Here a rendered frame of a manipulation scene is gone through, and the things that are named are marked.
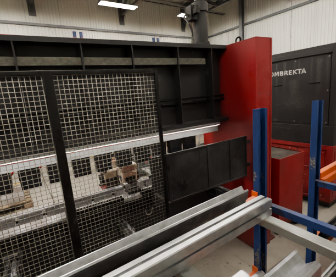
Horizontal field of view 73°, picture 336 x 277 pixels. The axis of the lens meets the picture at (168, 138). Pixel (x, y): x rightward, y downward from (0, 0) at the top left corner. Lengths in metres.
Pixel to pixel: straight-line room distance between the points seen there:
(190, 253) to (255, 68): 2.06
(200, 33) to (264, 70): 0.76
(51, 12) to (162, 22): 4.31
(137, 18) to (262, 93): 8.30
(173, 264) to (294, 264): 0.26
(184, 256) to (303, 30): 9.00
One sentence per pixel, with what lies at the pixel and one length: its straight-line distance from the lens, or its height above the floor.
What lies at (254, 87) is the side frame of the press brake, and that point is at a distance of 2.46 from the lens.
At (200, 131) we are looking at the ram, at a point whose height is 1.38.
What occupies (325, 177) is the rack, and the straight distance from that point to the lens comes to 1.36.
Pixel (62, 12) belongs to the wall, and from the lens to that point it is 9.31.
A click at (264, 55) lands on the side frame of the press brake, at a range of 2.57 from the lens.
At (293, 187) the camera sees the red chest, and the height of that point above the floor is 0.58.
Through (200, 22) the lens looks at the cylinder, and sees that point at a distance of 2.64.
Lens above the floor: 1.83
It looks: 11 degrees down
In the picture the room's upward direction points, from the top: 5 degrees counter-clockwise
